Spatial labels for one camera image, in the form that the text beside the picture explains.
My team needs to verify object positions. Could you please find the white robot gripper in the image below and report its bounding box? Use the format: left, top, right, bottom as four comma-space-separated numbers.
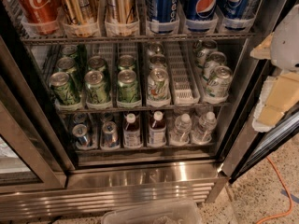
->
250, 5, 299, 133

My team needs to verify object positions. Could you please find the gold orange can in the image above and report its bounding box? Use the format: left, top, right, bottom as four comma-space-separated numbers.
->
106, 0, 137, 36

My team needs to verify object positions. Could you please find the white can front right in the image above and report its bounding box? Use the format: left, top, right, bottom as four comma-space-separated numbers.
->
206, 65, 233, 98

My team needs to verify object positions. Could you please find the white can middle right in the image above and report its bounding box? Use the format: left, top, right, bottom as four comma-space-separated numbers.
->
202, 51, 227, 83

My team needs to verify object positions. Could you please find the blue Pepsi can right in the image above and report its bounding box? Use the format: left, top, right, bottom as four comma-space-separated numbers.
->
219, 0, 261, 31

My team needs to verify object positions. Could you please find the blue pepsi can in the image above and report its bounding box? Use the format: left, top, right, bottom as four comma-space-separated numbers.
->
184, 0, 217, 32
219, 0, 261, 31

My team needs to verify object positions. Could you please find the fridge glass door right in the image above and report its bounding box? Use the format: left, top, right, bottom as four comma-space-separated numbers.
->
217, 0, 299, 183

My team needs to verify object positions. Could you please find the fridge glass door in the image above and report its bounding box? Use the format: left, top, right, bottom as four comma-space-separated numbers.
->
217, 0, 299, 183
0, 77, 66, 194

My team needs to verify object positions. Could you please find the empty white can tray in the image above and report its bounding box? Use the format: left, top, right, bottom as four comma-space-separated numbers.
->
164, 42, 200, 105

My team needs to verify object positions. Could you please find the blue Pepsi can middle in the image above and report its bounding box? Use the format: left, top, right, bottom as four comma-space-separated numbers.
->
184, 0, 217, 32

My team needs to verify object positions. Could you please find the white can behind middle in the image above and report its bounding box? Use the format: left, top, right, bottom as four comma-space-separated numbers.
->
149, 54, 167, 70

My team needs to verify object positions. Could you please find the white diet 7up can front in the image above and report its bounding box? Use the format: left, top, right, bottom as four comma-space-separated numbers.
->
148, 68, 169, 101

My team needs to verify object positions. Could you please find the blue Bud Light can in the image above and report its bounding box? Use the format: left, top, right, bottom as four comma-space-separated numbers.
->
147, 0, 178, 34

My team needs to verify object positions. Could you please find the green can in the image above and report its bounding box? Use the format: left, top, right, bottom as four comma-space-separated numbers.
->
87, 56, 109, 76
56, 57, 82, 91
84, 70, 110, 105
50, 72, 80, 105
118, 55, 135, 71
118, 69, 140, 103

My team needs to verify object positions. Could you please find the stainless steel fridge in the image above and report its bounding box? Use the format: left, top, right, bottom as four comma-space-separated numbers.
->
0, 0, 299, 221

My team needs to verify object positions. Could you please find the small blue can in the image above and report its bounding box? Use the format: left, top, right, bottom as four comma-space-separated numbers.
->
72, 124, 92, 147
102, 121, 120, 149

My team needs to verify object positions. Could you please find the small blue can left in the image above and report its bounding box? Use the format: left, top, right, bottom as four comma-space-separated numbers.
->
72, 124, 92, 147

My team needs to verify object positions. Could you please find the gold can left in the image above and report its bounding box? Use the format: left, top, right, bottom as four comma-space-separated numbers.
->
63, 0, 98, 37

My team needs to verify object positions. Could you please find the green can behind left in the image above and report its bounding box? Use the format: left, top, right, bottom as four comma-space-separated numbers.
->
56, 57, 82, 91

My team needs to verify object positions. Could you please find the green can front left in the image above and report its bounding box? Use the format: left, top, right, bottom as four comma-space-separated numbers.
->
50, 72, 80, 105

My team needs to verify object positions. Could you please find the red Coca-Cola can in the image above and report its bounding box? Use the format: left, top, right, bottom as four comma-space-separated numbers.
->
18, 0, 58, 35

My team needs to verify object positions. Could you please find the fridge glass door left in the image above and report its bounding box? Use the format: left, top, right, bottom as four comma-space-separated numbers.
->
0, 77, 66, 194

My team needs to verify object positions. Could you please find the clear water bottle right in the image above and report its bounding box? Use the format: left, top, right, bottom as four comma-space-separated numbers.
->
192, 111, 217, 145

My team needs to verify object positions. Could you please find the clear water bottle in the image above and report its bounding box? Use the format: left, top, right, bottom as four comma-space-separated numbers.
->
170, 113, 192, 146
192, 111, 217, 145

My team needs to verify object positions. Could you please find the clear water bottle left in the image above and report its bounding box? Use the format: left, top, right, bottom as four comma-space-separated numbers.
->
170, 113, 192, 146

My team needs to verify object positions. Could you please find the dark juice bottle right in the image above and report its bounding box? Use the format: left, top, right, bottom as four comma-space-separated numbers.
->
148, 111, 166, 147

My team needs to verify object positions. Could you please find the dark juice bottle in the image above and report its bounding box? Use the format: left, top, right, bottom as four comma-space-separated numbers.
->
148, 111, 166, 147
123, 113, 141, 149

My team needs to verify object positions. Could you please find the dark juice bottle left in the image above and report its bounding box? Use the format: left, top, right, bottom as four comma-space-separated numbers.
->
123, 113, 141, 149

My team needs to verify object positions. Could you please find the clear plastic bin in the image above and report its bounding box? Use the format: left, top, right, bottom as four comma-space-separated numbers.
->
101, 199, 203, 224

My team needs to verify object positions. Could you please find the orange power cable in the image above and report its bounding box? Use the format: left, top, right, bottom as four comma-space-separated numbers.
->
255, 156, 294, 224

